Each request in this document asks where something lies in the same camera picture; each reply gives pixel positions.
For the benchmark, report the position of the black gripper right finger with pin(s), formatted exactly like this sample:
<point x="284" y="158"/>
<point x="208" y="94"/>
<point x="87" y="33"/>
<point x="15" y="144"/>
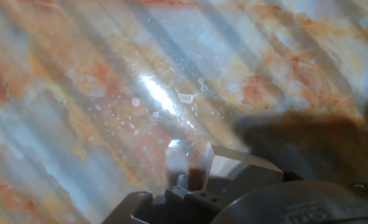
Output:
<point x="291" y="176"/>

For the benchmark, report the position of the small wooden block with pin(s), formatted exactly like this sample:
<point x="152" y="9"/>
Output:
<point x="249" y="165"/>

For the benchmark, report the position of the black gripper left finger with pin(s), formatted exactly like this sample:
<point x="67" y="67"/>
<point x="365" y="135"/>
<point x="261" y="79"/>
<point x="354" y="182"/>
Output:
<point x="190" y="205"/>

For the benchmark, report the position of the orange marble pattern mat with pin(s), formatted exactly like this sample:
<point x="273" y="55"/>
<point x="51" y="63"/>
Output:
<point x="78" y="93"/>

